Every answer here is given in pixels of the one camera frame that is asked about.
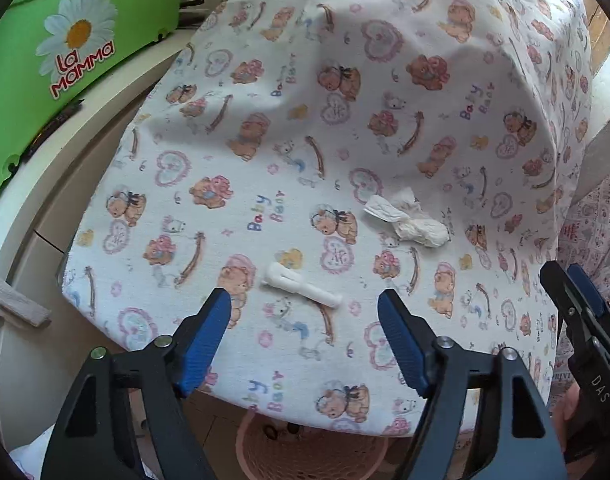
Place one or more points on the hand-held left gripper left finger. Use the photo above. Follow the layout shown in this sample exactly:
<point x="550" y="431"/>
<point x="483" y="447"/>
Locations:
<point x="205" y="340"/>

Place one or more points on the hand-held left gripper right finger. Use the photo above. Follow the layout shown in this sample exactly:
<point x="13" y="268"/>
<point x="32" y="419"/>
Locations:
<point x="405" y="345"/>

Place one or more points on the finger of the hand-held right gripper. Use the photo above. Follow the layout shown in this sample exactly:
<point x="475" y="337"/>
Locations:
<point x="587" y="290"/>
<point x="565" y="305"/>

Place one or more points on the white plastic plug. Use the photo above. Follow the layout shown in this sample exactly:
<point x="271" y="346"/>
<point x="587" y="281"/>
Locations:
<point x="305" y="287"/>

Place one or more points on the white tissue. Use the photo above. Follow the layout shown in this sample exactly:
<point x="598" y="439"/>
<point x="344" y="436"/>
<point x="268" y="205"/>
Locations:
<point x="410" y="222"/>

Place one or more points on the pink plastic basket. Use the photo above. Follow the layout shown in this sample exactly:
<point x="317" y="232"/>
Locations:
<point x="310" y="460"/>

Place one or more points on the person's right hand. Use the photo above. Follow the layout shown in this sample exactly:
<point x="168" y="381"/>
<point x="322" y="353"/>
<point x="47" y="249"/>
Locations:
<point x="565" y="412"/>

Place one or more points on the red patterned white cloth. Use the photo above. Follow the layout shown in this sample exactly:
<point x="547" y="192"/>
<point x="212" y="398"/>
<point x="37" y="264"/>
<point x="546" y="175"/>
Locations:
<point x="595" y="220"/>

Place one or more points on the white appliance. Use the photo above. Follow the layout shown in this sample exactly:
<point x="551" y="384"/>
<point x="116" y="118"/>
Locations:
<point x="35" y="360"/>

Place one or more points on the beige flat strip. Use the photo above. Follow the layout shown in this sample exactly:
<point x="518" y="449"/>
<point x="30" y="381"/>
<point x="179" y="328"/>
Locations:
<point x="15" y="300"/>

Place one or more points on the bear printed white cloth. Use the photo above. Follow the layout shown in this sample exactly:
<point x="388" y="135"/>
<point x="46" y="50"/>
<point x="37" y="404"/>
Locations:
<point x="335" y="135"/>

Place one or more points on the green plastic tub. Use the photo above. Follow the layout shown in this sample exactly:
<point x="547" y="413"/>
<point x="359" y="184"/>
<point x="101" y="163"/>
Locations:
<point x="85" y="85"/>

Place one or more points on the wooden frame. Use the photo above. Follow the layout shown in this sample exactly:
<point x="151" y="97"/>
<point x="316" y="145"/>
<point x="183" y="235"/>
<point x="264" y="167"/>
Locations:
<point x="602" y="20"/>

